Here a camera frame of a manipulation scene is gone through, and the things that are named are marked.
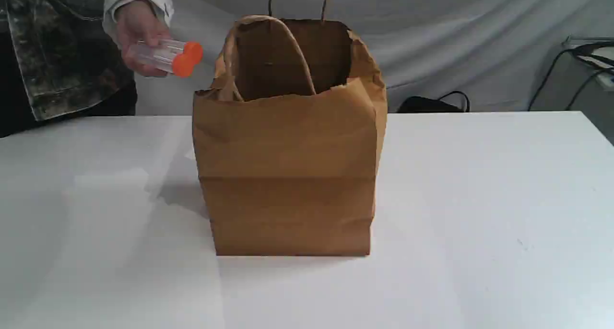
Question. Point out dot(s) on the brown paper bag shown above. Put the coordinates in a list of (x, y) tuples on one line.
[(288, 139)]

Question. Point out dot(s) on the person's hand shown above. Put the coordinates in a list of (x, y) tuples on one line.
[(136, 22)]

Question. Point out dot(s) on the camouflage jacket person torso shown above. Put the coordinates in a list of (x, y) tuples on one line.
[(58, 63)]

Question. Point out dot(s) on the black device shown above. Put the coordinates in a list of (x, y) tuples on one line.
[(420, 105)]

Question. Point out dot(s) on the clear bottle orange cap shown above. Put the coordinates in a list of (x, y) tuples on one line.
[(177, 58)]

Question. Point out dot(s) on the grey device at right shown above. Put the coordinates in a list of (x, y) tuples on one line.
[(596, 53)]

